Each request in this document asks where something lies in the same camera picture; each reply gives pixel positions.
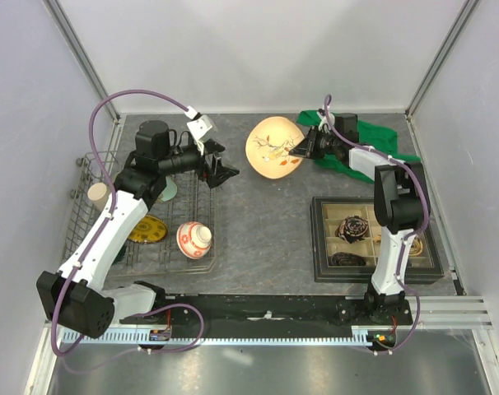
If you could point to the aluminium frame rail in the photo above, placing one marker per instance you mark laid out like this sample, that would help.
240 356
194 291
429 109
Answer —
451 312

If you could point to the black compartment box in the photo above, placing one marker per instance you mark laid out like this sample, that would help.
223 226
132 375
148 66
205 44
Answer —
327 213

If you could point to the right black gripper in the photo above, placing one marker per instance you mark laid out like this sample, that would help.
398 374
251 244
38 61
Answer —
307 146

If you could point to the dark green cup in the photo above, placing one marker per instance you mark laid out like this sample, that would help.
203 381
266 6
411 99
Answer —
120 256

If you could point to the green cloth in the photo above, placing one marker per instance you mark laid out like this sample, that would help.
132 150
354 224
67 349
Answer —
382 138

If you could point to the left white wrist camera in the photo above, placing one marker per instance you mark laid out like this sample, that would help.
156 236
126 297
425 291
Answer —
199 125

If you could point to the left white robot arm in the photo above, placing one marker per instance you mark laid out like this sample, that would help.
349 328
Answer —
73 296

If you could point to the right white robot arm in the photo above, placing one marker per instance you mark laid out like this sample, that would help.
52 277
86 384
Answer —
401 208

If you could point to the beige cup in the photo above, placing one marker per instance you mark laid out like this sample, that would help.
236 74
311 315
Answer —
98 194

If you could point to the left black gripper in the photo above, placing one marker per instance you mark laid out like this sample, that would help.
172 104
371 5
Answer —
217 174

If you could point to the dark brown rolled tie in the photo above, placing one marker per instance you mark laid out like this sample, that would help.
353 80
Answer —
341 259

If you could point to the white red patterned bowl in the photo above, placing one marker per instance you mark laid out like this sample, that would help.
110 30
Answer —
194 239

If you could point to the beige bird plate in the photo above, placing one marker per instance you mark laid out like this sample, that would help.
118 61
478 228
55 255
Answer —
269 144

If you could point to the tan rolled belt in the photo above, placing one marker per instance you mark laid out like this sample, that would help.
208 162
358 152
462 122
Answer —
417 247

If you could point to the yellow patterned plate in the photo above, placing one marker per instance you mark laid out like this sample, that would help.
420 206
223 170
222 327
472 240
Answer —
149 230

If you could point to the blue slotted cable duct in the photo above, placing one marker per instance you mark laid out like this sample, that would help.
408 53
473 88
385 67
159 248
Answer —
152 337

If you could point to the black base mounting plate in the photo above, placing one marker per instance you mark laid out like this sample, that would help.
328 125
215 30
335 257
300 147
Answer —
273 315

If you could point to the dark floral rolled tie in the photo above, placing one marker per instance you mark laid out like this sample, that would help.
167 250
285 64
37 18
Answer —
352 229

